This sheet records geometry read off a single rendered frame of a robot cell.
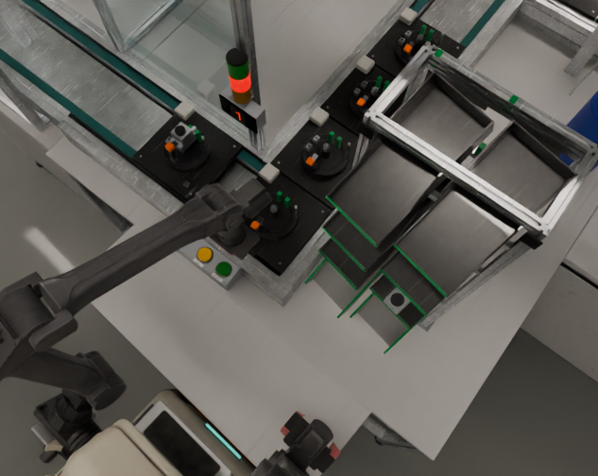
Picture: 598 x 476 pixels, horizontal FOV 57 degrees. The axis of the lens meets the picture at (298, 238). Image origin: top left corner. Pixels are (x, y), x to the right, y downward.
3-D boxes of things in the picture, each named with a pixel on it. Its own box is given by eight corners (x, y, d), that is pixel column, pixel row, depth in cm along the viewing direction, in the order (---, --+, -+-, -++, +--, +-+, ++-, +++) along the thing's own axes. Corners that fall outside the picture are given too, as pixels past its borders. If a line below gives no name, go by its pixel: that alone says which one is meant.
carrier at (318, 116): (333, 212, 161) (335, 195, 149) (269, 166, 166) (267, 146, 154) (380, 154, 168) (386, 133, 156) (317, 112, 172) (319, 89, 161)
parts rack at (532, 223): (427, 331, 159) (549, 245, 83) (327, 258, 166) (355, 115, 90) (466, 277, 164) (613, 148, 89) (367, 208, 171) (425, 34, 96)
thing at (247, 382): (295, 504, 146) (295, 505, 143) (74, 285, 165) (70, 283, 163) (452, 312, 164) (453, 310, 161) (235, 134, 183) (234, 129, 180)
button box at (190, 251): (227, 292, 158) (225, 286, 152) (173, 248, 162) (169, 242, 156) (243, 273, 160) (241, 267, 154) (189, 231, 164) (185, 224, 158)
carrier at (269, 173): (281, 275, 155) (280, 262, 143) (216, 226, 159) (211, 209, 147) (332, 212, 161) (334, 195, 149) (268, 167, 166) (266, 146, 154)
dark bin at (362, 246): (366, 271, 114) (359, 272, 107) (323, 228, 117) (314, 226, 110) (465, 173, 109) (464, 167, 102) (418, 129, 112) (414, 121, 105)
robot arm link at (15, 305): (-61, 339, 80) (-27, 389, 77) (14, 276, 83) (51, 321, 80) (77, 378, 121) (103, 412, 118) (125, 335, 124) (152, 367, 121)
